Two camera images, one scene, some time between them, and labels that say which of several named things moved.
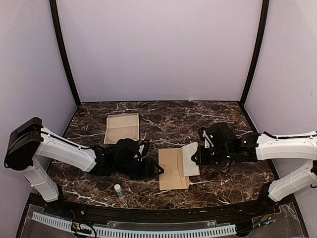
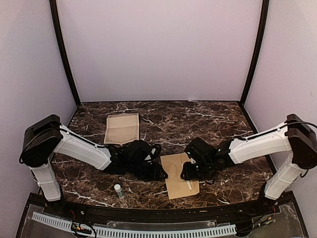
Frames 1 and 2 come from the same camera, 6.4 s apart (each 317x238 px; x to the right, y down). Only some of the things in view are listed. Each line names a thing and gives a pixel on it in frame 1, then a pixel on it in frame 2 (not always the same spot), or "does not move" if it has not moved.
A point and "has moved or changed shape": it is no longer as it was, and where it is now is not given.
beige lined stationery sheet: (119, 127) does not move
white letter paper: (189, 167) -> (188, 184)
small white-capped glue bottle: (118, 189) does not move
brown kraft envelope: (171, 160) has moved or changed shape
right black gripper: (201, 159) -> (188, 174)
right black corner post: (265, 7) does not move
